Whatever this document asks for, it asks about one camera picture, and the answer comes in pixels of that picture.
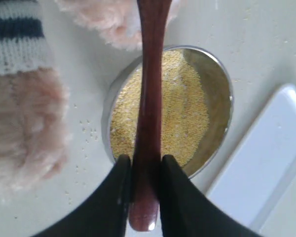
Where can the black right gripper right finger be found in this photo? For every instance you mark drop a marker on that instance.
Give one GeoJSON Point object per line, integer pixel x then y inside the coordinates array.
{"type": "Point", "coordinates": [186, 212]}

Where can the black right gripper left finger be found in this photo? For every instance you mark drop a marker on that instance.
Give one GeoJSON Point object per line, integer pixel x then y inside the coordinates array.
{"type": "Point", "coordinates": [104, 213]}

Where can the dark red wooden spoon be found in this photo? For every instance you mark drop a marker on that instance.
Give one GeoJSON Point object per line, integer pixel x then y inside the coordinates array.
{"type": "Point", "coordinates": [143, 209]}

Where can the plush teddy bear striped sweater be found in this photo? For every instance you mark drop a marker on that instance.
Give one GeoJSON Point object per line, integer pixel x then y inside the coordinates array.
{"type": "Point", "coordinates": [33, 101]}

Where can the white plastic tray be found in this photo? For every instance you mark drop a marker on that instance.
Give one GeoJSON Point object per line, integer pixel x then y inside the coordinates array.
{"type": "Point", "coordinates": [255, 176]}

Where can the stainless steel bowl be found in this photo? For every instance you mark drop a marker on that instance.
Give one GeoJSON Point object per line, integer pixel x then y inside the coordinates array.
{"type": "Point", "coordinates": [218, 90]}

